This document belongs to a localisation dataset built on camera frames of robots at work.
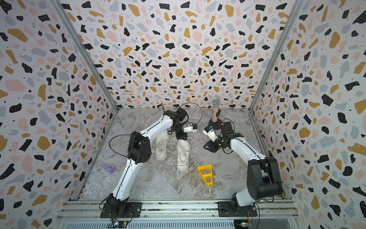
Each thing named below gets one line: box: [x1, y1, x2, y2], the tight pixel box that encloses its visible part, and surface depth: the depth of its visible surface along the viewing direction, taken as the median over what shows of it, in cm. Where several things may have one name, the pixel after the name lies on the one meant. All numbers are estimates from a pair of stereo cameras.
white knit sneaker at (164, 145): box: [151, 128, 177, 162], surface depth 95 cm
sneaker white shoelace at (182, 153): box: [177, 132, 196, 166], surface depth 89 cm
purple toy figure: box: [102, 164, 116, 175], surface depth 87 cm
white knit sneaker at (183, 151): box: [176, 139, 192, 173], surface depth 90 cm
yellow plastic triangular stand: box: [197, 164, 214, 187], surface depth 88 cm
